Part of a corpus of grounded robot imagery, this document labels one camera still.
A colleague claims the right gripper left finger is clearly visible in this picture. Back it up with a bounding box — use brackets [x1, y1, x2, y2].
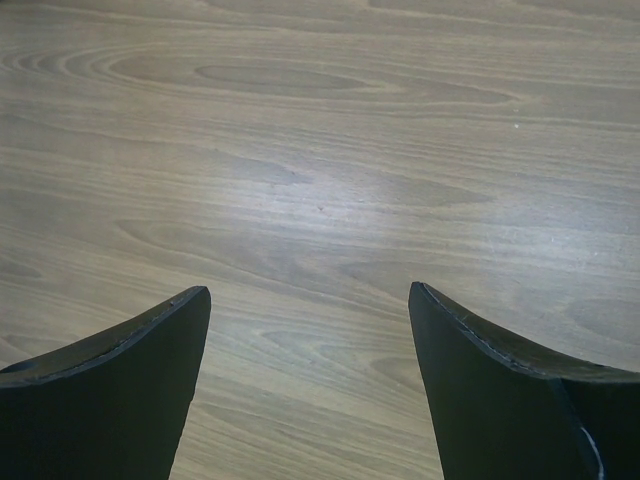
[1, 286, 211, 479]

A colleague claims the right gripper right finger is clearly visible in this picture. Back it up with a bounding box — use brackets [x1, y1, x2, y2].
[408, 282, 639, 479]

